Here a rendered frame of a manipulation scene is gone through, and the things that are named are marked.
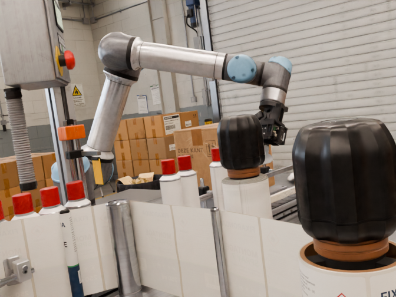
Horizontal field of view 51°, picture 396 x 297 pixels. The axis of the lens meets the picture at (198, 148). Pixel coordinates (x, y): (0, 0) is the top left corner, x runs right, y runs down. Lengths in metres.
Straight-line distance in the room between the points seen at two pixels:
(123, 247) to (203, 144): 0.86
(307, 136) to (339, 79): 4.87
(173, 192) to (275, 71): 0.52
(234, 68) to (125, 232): 0.61
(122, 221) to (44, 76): 0.33
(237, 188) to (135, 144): 4.30
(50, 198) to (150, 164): 4.09
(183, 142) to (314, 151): 1.24
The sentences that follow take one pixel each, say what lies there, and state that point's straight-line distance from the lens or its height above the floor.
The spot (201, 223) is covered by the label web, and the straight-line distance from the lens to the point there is 0.59.
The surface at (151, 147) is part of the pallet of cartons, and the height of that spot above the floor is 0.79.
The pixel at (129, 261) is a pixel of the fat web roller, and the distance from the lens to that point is 0.69.
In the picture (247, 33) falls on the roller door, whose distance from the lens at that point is 5.75.
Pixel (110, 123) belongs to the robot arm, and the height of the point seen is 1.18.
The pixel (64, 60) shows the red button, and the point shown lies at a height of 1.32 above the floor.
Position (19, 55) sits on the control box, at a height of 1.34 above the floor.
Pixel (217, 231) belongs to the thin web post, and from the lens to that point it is 0.56.
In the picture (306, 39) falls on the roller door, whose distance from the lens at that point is 5.36.
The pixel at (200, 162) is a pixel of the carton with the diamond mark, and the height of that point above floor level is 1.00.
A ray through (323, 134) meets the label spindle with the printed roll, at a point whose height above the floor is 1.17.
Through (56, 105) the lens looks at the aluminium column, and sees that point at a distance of 0.98.
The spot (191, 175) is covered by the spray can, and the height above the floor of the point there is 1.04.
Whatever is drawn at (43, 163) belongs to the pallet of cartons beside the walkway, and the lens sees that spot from 4.54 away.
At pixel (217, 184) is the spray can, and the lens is 1.10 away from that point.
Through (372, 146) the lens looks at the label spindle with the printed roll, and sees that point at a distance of 0.33.
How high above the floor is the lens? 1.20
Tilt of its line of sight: 6 degrees down
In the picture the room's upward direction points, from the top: 7 degrees counter-clockwise
